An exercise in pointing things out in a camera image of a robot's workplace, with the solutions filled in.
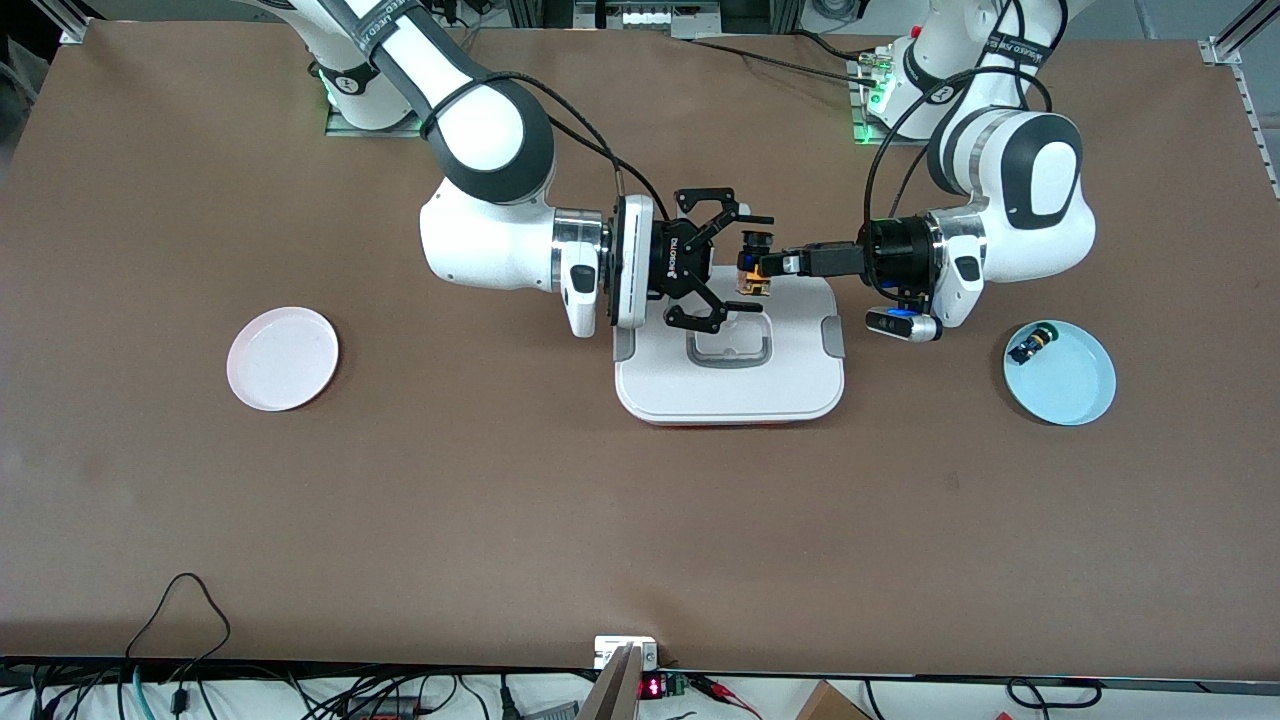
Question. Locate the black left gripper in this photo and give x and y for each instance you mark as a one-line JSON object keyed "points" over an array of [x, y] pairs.
{"points": [[890, 262]]}

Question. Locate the silver aluminium frame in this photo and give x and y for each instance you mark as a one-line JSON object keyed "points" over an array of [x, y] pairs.
{"points": [[700, 15]]}

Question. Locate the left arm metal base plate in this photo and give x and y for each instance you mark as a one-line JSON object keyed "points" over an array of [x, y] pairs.
{"points": [[857, 130]]}

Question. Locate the silver aluminium rail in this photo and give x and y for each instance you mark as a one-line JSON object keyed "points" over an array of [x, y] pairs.
{"points": [[70, 20], [1222, 50]]}

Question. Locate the red digit display board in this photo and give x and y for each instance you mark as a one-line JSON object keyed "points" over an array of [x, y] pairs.
{"points": [[652, 688]]}

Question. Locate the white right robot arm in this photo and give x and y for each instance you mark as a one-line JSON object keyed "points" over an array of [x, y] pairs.
{"points": [[490, 130]]}

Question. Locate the brown cardboard box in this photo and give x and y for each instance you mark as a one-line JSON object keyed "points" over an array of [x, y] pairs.
{"points": [[830, 705]]}

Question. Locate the small white block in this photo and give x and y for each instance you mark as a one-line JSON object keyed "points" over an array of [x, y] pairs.
{"points": [[610, 650]]}

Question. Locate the pink round plate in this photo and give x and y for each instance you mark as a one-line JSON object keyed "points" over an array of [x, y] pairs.
{"points": [[283, 360]]}

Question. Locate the light blue round plate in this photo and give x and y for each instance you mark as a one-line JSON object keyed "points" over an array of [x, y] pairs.
{"points": [[1075, 385]]}

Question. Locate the orange black switch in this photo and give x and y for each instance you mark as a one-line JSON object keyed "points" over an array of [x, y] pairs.
{"points": [[752, 285]]}

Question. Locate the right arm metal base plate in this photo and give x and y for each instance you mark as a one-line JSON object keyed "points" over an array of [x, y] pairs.
{"points": [[345, 128]]}

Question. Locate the grey metal post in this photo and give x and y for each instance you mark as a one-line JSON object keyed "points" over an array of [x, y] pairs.
{"points": [[610, 700]]}

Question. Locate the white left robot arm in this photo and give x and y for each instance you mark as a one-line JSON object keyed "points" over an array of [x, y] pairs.
{"points": [[1040, 170]]}

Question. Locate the green black switch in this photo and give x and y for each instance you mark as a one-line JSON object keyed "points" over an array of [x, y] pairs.
{"points": [[1035, 345]]}

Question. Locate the grey power adapter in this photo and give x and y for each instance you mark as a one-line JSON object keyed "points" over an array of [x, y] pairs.
{"points": [[550, 712]]}

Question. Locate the white lunch box grey clips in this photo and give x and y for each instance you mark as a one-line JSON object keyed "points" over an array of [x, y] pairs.
{"points": [[730, 385]]}

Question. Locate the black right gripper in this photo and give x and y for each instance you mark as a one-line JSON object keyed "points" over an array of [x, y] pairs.
{"points": [[677, 268]]}

